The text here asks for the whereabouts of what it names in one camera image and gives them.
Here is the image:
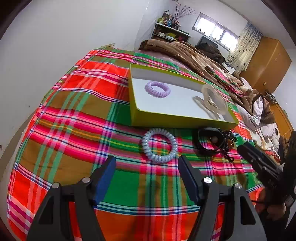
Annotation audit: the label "black leather bracelet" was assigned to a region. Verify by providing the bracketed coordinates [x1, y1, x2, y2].
[192, 126, 226, 156]

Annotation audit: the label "light blue spiral hair tie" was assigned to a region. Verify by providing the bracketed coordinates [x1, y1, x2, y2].
[141, 127, 179, 165]

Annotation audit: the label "gold bracelets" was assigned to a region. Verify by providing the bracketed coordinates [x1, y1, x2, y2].
[192, 84, 230, 120]

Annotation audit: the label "purple spiral hair tie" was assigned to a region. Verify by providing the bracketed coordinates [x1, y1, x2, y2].
[144, 80, 172, 98]

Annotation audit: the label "person's right hand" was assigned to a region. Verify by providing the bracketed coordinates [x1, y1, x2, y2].
[255, 189, 287, 221]

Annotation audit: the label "white floral quilt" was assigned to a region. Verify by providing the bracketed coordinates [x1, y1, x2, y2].
[233, 76, 282, 151]

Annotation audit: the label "plaid red green tablecloth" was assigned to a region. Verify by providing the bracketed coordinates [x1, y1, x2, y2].
[2, 48, 251, 240]

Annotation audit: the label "brown fleece blanket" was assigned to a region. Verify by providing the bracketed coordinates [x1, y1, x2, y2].
[138, 39, 276, 125]

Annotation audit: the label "folded plaid cloth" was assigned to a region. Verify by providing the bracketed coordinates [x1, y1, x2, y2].
[205, 66, 244, 96]

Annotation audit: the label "wooden wardrobe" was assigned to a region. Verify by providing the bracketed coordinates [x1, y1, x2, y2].
[240, 37, 294, 138]

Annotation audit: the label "yellow-green cardboard box tray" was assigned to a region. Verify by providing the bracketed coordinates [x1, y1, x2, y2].
[128, 64, 239, 130]

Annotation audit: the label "patterned cream curtain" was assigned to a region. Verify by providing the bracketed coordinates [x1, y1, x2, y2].
[224, 22, 263, 74]

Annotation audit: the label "black chair with clothes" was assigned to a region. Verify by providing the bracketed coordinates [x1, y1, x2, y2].
[195, 36, 225, 65]

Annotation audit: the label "wooden shelf with clutter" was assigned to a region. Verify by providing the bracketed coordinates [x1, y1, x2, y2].
[151, 11, 191, 42]

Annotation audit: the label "dried branch bouquet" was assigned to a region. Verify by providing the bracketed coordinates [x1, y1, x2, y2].
[174, 1, 196, 23]

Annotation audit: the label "window with white frame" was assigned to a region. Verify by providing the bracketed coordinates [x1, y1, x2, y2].
[193, 13, 239, 51]

